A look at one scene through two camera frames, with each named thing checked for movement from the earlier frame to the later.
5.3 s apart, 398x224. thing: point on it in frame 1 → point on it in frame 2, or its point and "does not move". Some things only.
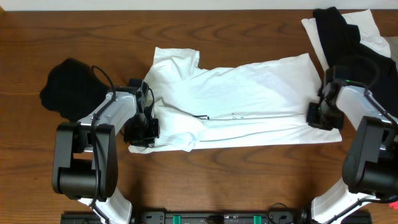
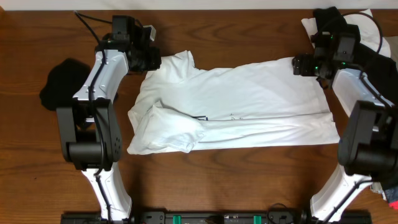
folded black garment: (73, 90) does not move
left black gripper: (150, 139) → (153, 59)
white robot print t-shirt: (262, 103) does not move
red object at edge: (394, 205) does not move
